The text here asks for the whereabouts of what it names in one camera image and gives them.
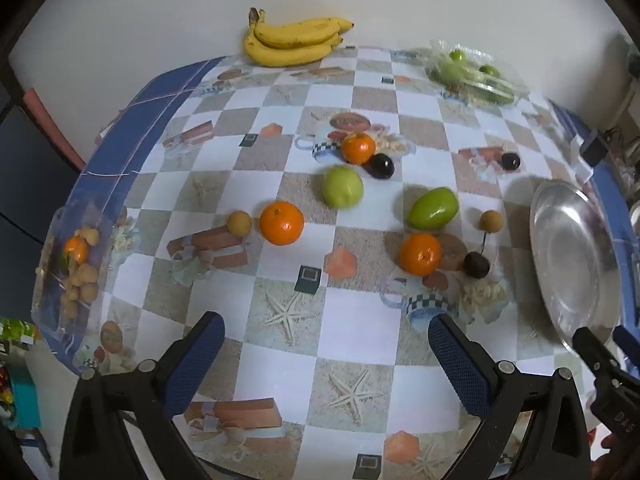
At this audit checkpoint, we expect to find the small orange mandarin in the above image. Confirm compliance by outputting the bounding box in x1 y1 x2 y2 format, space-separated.
64 236 91 266

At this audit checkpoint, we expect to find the clear bag of longans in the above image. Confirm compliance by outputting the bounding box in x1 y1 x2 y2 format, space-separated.
31 205 128 333

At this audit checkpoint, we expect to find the round metal bowl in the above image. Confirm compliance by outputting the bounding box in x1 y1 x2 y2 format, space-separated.
529 179 622 356

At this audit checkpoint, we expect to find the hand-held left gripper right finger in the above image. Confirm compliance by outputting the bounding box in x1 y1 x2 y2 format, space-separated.
427 312 593 480

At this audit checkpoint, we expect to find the black charger box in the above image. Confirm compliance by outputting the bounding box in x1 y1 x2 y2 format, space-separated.
582 132 608 166

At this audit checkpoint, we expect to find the pear-shaped green guava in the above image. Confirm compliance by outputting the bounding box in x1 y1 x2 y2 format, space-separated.
406 186 460 231

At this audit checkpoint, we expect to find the pile of green guavas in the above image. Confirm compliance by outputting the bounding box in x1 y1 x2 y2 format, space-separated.
432 49 516 106

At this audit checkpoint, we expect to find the bunch of tan longans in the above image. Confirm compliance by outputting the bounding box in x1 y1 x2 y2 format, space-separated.
60 227 101 318

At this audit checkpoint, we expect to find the colourful printed packet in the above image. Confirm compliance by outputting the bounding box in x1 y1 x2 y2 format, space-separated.
0 316 41 343

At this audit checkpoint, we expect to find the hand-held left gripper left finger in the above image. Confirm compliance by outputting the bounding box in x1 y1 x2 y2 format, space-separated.
60 311 226 480

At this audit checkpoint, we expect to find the teal plastic box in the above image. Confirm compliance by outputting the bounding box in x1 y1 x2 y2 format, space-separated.
7 365 38 431

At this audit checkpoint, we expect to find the bunch of yellow bananas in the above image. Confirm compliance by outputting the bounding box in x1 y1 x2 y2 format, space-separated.
243 7 356 67

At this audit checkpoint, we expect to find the round green guava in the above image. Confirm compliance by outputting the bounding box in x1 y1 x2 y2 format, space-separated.
321 165 364 208

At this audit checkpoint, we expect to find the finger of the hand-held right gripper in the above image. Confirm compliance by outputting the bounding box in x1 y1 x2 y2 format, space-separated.
614 327 640 378
572 329 621 386

